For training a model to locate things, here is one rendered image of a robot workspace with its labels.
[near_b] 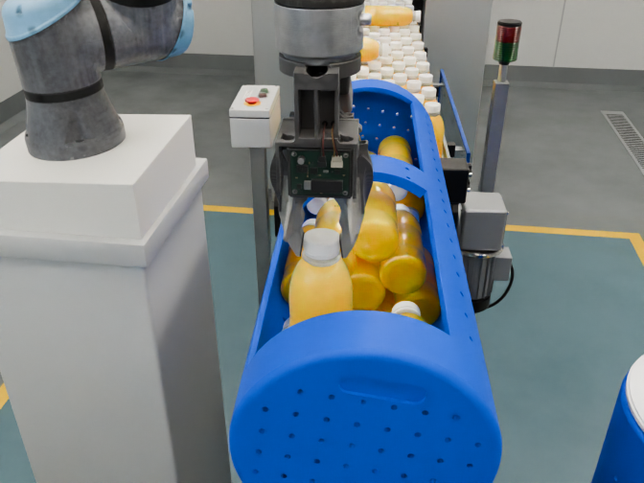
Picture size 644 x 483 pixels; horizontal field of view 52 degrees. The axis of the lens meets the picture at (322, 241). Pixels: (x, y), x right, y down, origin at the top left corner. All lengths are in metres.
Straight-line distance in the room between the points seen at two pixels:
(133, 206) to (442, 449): 0.54
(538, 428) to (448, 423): 1.69
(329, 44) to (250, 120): 1.10
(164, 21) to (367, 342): 0.62
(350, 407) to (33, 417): 0.78
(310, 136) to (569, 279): 2.64
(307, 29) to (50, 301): 0.71
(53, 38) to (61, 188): 0.21
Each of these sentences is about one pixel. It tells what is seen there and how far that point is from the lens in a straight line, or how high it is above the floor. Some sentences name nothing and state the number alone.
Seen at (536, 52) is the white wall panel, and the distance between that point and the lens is 5.78.
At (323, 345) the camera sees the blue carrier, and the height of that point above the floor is 1.23.
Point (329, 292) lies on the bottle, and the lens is 0.68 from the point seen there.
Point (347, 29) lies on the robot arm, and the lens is 0.56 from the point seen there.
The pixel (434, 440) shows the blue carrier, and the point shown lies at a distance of 0.70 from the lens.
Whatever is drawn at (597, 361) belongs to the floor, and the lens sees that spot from 2.70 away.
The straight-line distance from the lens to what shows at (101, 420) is 1.27.
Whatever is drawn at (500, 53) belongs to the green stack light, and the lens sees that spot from 1.86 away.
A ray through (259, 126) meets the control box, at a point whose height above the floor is 1.06.
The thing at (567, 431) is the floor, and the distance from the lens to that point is 2.39.
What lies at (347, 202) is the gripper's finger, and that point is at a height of 1.35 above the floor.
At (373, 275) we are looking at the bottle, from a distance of 0.98.
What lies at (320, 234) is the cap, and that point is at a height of 1.29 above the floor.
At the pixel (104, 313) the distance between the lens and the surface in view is 1.10.
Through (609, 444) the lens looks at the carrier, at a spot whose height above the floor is 0.95.
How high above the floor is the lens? 1.63
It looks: 30 degrees down
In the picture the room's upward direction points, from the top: straight up
